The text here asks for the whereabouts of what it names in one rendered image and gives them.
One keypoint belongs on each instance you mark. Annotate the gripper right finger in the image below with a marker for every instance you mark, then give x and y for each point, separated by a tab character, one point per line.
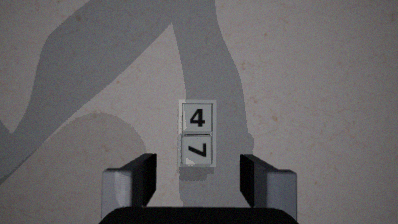
264	186

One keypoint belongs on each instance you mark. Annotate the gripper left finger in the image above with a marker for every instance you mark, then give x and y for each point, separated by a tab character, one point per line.
132	185

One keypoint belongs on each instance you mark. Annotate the white rectangular tray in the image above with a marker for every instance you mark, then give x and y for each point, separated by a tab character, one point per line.
181	133

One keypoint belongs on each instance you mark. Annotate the grey number cube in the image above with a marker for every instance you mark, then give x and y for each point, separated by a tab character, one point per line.
197	149
197	117

